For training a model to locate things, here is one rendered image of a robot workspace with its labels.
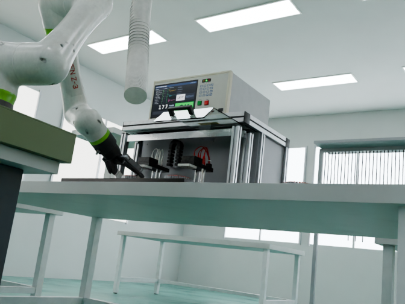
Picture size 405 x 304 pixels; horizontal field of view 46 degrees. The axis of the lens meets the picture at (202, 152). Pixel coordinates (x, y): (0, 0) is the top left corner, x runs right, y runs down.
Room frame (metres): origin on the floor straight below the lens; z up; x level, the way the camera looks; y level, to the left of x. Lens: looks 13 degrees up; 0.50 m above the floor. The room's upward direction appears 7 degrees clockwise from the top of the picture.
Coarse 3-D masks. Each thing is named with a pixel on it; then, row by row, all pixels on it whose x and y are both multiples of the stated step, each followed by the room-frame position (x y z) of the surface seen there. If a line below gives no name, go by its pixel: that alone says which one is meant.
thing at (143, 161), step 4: (140, 160) 2.11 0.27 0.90; (144, 160) 2.09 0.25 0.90; (148, 160) 2.08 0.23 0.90; (152, 160) 2.10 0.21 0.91; (156, 160) 2.12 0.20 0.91; (140, 164) 2.10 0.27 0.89; (144, 164) 2.09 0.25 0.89; (148, 164) 2.08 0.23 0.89; (152, 164) 2.10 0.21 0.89; (156, 164) 2.12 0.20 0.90; (144, 168) 2.11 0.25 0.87; (148, 168) 2.10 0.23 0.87; (152, 168) 2.14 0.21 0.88; (156, 168) 2.13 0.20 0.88; (160, 168) 2.14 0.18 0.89; (164, 168) 2.16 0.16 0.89; (152, 172) 2.19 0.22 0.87; (160, 172) 2.16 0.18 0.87; (164, 172) 2.20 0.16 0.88; (168, 172) 2.19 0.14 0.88; (152, 176) 2.18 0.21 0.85; (160, 176) 2.16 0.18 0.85
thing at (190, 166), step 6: (186, 156) 1.96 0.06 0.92; (192, 156) 1.94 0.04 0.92; (180, 162) 1.97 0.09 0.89; (186, 162) 1.96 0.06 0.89; (192, 162) 1.94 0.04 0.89; (198, 162) 1.97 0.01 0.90; (186, 168) 1.98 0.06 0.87; (192, 168) 1.97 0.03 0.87; (198, 168) 2.01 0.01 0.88; (204, 168) 2.00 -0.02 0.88; (210, 168) 2.03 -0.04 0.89; (204, 174) 2.02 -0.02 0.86; (198, 180) 2.03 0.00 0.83; (204, 180) 2.02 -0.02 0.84
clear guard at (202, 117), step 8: (176, 112) 1.81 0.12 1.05; (184, 112) 1.78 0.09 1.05; (200, 112) 1.72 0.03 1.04; (208, 112) 1.69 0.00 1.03; (216, 112) 1.76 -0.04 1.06; (160, 120) 1.79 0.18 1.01; (168, 120) 1.77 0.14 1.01; (176, 120) 1.75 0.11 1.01; (184, 120) 1.92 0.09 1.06; (192, 120) 1.91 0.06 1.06; (200, 120) 1.90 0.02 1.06; (208, 120) 1.88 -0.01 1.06; (216, 120) 1.87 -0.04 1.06; (224, 120) 1.85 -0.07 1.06; (232, 120) 1.84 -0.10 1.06; (200, 128) 2.03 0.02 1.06; (208, 128) 2.01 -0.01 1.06; (216, 128) 1.99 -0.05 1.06; (224, 128) 1.98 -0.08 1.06
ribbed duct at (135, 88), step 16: (144, 0) 3.38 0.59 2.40; (144, 16) 3.38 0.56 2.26; (144, 32) 3.36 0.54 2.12; (128, 48) 3.35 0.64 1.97; (144, 48) 3.33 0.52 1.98; (128, 64) 3.29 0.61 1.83; (144, 64) 3.29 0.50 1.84; (128, 80) 3.19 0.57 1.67; (144, 80) 3.22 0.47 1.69; (128, 96) 3.21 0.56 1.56; (144, 96) 3.21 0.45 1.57
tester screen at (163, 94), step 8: (160, 88) 2.19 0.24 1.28; (168, 88) 2.16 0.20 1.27; (176, 88) 2.13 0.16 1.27; (184, 88) 2.10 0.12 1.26; (192, 88) 2.07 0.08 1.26; (160, 96) 2.18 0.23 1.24; (168, 96) 2.15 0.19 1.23; (176, 96) 2.13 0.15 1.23; (160, 104) 2.18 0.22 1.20; (168, 104) 2.15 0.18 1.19
